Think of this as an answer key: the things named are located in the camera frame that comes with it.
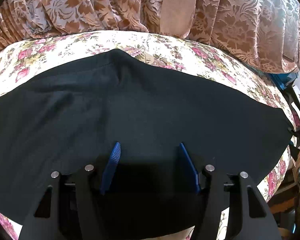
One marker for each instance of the black pants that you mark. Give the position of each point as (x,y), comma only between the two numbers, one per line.
(74,114)

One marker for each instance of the blue bag with strap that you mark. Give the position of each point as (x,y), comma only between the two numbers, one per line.
(291,93)

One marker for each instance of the brown patterned curtain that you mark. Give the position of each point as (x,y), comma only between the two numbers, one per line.
(265,34)

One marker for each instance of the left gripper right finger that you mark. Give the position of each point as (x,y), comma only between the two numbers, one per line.
(249,214)

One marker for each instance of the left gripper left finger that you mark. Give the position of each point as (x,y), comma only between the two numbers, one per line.
(66,210)

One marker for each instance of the floral bed sheet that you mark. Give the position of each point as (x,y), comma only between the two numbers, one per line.
(23,60)

